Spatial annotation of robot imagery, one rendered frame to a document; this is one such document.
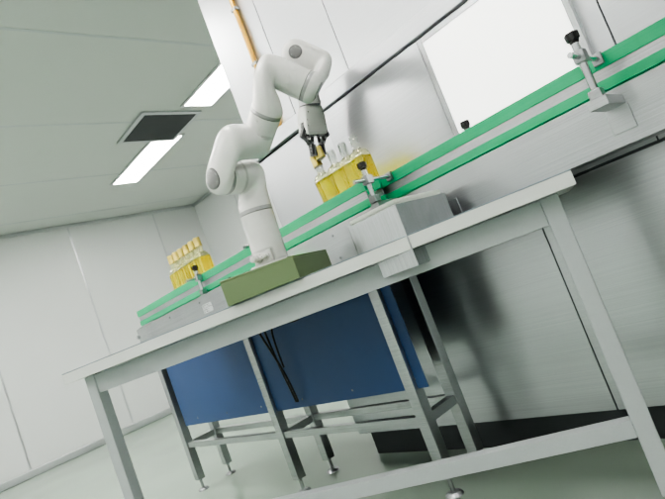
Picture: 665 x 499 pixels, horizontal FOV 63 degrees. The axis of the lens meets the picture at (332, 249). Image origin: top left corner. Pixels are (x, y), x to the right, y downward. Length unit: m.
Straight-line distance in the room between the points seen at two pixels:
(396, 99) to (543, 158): 0.62
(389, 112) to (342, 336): 0.76
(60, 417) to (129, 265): 2.05
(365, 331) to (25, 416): 5.73
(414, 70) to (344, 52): 0.33
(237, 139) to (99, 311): 6.16
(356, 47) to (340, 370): 1.11
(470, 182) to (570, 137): 0.28
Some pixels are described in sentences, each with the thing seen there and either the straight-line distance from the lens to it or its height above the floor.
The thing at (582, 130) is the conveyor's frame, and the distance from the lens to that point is 1.37.
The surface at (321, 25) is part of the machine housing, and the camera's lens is 2.12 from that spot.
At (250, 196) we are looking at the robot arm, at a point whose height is 1.02.
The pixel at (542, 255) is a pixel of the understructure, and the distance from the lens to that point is 1.67.
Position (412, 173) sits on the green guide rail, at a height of 0.93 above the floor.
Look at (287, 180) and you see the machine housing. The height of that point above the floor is 1.19.
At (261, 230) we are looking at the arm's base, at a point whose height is 0.92.
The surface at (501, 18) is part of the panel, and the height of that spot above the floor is 1.22.
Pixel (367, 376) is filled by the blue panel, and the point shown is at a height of 0.39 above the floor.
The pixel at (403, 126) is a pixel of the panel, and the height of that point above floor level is 1.11.
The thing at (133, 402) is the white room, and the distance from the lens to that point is 7.43.
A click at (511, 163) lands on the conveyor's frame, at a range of 1.44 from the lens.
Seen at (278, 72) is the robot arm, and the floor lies 1.27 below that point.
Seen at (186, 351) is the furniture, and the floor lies 0.68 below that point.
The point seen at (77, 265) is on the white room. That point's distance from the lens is 7.54.
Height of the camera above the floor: 0.68
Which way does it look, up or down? 5 degrees up
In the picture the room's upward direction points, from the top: 21 degrees counter-clockwise
